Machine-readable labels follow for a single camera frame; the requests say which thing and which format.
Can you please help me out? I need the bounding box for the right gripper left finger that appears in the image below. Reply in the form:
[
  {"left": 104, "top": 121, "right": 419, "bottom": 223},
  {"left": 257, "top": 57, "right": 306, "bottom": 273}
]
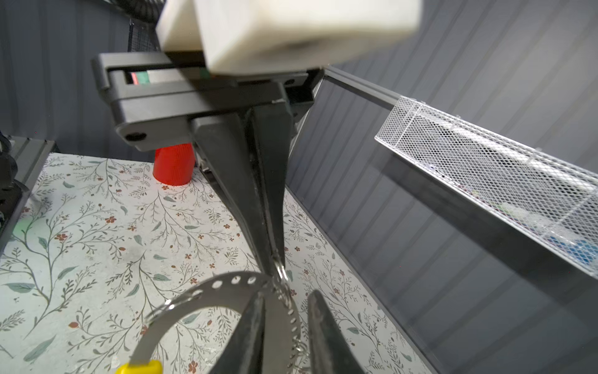
[{"left": 210, "top": 291, "right": 266, "bottom": 374}]

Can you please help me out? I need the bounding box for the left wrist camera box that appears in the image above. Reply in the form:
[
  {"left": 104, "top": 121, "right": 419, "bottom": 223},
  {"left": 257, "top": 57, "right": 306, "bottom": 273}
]
[{"left": 156, "top": 0, "right": 424, "bottom": 76}]

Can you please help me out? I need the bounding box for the white mesh wall basket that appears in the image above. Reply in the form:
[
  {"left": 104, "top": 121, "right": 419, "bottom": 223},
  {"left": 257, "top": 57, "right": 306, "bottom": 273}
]
[{"left": 375, "top": 97, "right": 597, "bottom": 277}]

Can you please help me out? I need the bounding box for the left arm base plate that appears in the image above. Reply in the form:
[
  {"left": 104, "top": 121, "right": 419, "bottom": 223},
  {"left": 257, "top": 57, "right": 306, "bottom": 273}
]
[{"left": 1, "top": 133, "right": 58, "bottom": 253}]

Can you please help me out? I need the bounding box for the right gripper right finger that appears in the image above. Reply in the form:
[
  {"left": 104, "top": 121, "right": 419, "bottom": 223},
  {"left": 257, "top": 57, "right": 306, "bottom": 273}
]
[{"left": 308, "top": 290, "right": 364, "bottom": 374}]

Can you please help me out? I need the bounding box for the black wire wall basket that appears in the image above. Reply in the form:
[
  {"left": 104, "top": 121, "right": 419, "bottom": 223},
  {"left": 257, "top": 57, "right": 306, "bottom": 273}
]
[{"left": 128, "top": 17, "right": 160, "bottom": 52}]

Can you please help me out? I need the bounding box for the red pencil cup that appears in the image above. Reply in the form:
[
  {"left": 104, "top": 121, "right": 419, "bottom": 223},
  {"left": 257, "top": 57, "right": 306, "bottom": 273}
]
[{"left": 153, "top": 143, "right": 196, "bottom": 186}]

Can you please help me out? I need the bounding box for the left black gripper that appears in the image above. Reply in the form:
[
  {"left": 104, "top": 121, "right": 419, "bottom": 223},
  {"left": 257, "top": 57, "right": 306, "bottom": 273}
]
[{"left": 91, "top": 51, "right": 324, "bottom": 276}]

